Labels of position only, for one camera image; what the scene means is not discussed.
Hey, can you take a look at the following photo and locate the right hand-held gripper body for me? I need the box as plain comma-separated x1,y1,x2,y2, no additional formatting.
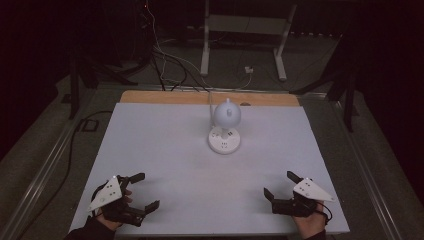
271,177,337,219

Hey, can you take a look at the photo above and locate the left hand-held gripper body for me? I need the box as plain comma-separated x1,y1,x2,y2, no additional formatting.
87,174,148,228

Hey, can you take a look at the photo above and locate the person's right hand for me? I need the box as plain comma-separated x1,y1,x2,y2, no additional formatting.
292,202,330,240

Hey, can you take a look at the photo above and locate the white table mat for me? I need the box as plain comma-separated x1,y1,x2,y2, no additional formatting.
68,102,351,236

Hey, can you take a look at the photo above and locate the black floor plate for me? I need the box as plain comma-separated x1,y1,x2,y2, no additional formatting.
79,118,100,133

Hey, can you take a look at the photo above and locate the black stand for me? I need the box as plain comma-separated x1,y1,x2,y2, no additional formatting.
289,36,361,134
64,39,139,121

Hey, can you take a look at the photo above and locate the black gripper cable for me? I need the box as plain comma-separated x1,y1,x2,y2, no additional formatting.
316,200,334,225

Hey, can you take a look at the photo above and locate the black floor cable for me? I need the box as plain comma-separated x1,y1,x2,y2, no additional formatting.
18,110,114,240

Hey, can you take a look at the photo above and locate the aluminium floor rail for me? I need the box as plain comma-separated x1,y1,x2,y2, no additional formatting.
328,98,406,240
0,87,101,240

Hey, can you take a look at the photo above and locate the bundle of black cables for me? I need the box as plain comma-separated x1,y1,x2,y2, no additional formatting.
148,46,211,93

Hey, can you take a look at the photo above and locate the white hanging cable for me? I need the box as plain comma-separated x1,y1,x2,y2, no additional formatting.
144,0,214,91

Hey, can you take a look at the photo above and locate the white metal stand frame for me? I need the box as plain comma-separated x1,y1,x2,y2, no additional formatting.
199,0,299,82

